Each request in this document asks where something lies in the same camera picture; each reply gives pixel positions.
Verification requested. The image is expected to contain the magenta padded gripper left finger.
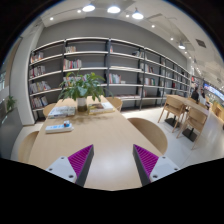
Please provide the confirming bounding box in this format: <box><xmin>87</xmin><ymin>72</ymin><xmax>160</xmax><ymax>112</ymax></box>
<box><xmin>47</xmin><ymin>145</ymin><xmax>94</xmax><ymax>187</ymax></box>

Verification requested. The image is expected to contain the stack of books right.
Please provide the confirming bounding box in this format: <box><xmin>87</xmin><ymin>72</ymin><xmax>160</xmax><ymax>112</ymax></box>
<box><xmin>88</xmin><ymin>102</ymin><xmax>114</xmax><ymax>114</ymax></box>

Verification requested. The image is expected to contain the wooden side table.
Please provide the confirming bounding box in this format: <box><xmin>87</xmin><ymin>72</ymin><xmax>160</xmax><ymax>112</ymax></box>
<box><xmin>165</xmin><ymin>94</ymin><xmax>212</xmax><ymax>142</ymax></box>

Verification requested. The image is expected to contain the wooden chair far right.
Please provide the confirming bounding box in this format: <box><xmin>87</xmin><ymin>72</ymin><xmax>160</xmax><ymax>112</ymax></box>
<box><xmin>107</xmin><ymin>97</ymin><xmax>123</xmax><ymax>111</ymax></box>

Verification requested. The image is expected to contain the wooden chair at side table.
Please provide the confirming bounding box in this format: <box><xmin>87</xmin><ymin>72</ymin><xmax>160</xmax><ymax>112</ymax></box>
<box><xmin>162</xmin><ymin>95</ymin><xmax>186</xmax><ymax>131</ymax></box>

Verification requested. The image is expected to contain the long wooden table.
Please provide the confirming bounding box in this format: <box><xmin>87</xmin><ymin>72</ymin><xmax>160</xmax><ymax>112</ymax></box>
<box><xmin>27</xmin><ymin>95</ymin><xmax>163</xmax><ymax>192</ymax></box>

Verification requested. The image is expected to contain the small plant at left wall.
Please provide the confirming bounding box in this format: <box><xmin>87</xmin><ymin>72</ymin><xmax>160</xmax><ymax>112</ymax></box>
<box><xmin>6</xmin><ymin>96</ymin><xmax>16</xmax><ymax>111</ymax></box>

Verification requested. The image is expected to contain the wooden chair near right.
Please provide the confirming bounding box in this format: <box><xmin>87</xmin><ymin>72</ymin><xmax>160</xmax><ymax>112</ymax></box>
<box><xmin>128</xmin><ymin>118</ymin><xmax>168</xmax><ymax>154</ymax></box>

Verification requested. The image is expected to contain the seated person in dark clothes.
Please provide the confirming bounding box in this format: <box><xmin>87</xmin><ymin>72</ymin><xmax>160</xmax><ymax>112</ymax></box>
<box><xmin>191</xmin><ymin>87</ymin><xmax>199</xmax><ymax>103</ymax></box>

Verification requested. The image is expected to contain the green potted plant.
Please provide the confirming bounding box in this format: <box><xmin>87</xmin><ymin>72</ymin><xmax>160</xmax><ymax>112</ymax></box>
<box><xmin>58</xmin><ymin>72</ymin><xmax>105</xmax><ymax>101</ymax></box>

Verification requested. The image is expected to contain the white power strip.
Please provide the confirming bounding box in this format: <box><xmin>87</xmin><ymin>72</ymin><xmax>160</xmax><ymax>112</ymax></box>
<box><xmin>45</xmin><ymin>124</ymin><xmax>74</xmax><ymax>134</ymax></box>

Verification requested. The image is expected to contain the wooden chair near left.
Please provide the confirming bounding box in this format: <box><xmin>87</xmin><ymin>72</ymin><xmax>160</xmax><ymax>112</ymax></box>
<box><xmin>18</xmin><ymin>131</ymin><xmax>38</xmax><ymax>163</ymax></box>

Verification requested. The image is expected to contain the stack of magazines left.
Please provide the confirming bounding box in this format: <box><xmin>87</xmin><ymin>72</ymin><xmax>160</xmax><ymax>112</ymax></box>
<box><xmin>48</xmin><ymin>106</ymin><xmax>76</xmax><ymax>118</ymax></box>

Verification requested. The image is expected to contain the large grey bookshelf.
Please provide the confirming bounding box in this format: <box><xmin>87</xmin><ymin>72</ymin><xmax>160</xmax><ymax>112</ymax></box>
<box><xmin>28</xmin><ymin>37</ymin><xmax>190</xmax><ymax>120</ymax></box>

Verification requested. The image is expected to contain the wooden chair far left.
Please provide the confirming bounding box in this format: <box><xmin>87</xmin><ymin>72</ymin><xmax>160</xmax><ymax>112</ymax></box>
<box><xmin>43</xmin><ymin>103</ymin><xmax>56</xmax><ymax>118</ymax></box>

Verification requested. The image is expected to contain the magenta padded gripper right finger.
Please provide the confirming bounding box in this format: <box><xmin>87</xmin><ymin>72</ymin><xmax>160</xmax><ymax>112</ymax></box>
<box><xmin>133</xmin><ymin>144</ymin><xmax>179</xmax><ymax>186</ymax></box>

